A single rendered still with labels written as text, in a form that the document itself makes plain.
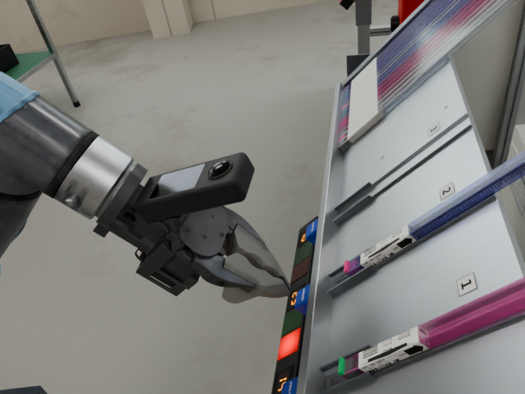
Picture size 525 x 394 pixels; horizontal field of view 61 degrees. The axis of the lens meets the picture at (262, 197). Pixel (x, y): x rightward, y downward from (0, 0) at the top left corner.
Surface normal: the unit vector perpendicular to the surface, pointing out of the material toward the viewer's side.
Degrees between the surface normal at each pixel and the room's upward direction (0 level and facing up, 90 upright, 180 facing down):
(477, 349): 44
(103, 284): 0
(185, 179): 16
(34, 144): 62
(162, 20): 90
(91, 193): 70
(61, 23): 90
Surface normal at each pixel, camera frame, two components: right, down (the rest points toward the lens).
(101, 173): 0.40, -0.11
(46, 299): -0.15, -0.77
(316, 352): 0.59, -0.54
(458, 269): -0.79, -0.55
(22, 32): 0.04, 0.62
